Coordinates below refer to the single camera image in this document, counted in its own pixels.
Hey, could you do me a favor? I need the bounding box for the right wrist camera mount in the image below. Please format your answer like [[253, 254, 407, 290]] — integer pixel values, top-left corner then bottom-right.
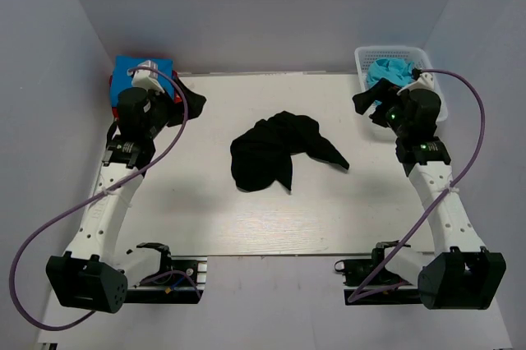
[[398, 67, 436, 95]]

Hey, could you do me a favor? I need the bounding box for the crumpled light blue t shirt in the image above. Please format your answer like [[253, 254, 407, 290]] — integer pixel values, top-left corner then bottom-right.
[[366, 58, 414, 88]]

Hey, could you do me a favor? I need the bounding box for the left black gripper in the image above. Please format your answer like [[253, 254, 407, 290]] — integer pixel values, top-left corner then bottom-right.
[[144, 78, 206, 139]]

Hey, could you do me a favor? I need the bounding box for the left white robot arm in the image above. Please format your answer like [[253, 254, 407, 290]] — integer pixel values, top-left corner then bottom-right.
[[45, 76, 206, 313]]

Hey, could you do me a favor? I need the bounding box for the folded blue t shirt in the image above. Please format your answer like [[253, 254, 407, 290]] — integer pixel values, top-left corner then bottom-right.
[[109, 56, 175, 108]]

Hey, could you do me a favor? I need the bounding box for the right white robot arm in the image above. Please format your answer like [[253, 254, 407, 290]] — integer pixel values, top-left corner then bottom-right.
[[347, 79, 506, 310]]

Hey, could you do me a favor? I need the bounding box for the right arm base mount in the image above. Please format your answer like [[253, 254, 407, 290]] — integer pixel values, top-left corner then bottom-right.
[[335, 257, 424, 306]]

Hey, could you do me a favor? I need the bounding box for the folded red t shirt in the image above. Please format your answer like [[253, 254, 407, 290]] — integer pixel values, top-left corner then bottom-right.
[[108, 70, 184, 121]]

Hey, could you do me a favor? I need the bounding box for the white plastic basket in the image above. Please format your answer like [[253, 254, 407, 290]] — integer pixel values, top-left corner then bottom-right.
[[354, 45, 448, 143]]

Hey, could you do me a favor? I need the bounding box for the black t shirt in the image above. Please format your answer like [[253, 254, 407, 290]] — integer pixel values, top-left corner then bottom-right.
[[230, 111, 350, 192]]

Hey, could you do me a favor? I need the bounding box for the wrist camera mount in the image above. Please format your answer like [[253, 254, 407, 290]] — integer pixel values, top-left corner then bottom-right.
[[398, 67, 436, 95], [127, 60, 164, 93]]

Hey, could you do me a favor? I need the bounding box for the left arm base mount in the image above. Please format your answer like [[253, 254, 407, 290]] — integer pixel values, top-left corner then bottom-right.
[[124, 257, 208, 305]]

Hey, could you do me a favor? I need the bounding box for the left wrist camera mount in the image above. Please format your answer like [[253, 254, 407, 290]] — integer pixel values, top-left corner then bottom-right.
[[127, 60, 164, 93]]

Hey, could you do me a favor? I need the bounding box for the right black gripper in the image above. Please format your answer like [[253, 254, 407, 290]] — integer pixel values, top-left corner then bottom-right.
[[353, 78, 411, 138]]

